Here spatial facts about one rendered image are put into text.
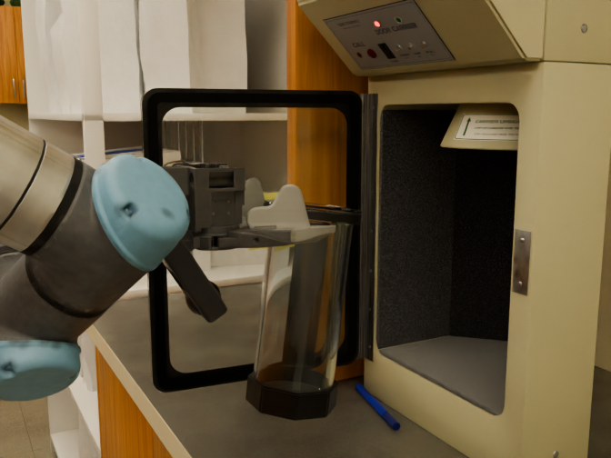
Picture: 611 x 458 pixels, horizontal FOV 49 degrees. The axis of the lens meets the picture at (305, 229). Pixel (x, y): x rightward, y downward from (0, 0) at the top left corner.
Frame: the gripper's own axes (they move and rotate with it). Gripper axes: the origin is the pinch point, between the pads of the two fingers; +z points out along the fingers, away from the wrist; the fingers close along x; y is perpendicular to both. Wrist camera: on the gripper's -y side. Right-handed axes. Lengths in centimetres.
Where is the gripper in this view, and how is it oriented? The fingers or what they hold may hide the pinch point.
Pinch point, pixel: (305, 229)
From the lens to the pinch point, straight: 74.5
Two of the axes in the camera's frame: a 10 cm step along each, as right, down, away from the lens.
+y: 0.1, -9.9, -1.5
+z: 8.8, -0.6, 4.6
